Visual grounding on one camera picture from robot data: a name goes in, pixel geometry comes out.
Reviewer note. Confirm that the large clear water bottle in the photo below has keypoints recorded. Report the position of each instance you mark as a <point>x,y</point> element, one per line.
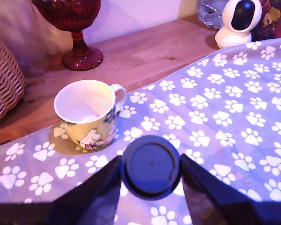
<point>208,16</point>

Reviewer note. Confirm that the cartoon print ceramic mug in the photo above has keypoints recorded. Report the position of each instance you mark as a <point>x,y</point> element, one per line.
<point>84,103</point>

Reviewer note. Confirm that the red glass goblet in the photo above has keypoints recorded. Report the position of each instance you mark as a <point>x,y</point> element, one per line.
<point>68,14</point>

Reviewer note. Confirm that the paw print cloth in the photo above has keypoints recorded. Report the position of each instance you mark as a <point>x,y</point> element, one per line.
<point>201,117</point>

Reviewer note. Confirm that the small white round camera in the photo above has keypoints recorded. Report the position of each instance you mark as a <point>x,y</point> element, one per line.
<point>229,35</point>

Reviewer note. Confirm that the floral tissue box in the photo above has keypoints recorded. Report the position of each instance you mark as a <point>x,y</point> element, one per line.
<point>276,21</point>

